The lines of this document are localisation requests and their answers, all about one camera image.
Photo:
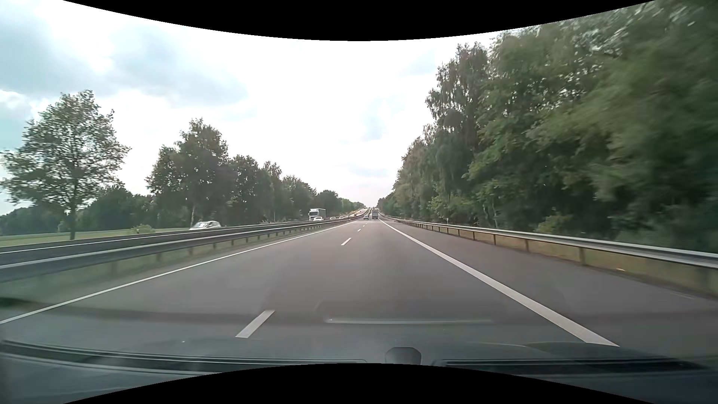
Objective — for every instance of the double grey metal guard rail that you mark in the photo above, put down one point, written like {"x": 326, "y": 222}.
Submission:
{"x": 112, "y": 247}

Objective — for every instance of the row of green trees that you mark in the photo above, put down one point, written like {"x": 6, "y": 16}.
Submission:
{"x": 224, "y": 185}

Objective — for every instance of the white lorry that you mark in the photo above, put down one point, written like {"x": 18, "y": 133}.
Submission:
{"x": 316, "y": 214}

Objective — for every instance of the car's own bonnet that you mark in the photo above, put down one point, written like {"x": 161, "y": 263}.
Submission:
{"x": 359, "y": 353}

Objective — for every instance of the single tall green tree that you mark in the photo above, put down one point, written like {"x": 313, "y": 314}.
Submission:
{"x": 66, "y": 157}

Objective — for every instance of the grass verge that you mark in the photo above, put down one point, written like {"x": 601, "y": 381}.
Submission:
{"x": 617, "y": 263}

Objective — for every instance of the grey asphalt road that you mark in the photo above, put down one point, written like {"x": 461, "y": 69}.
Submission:
{"x": 370, "y": 269}

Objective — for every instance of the road markings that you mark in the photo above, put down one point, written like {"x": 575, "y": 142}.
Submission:
{"x": 505, "y": 290}

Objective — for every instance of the silver car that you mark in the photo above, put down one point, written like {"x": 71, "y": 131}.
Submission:
{"x": 205, "y": 225}

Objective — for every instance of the wood of green trees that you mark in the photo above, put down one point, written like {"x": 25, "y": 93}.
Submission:
{"x": 561, "y": 140}

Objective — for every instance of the green grass field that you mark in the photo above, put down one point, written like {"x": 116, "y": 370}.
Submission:
{"x": 67, "y": 234}

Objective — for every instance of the grass median strip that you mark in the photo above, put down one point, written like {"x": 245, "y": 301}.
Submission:
{"x": 84, "y": 278}

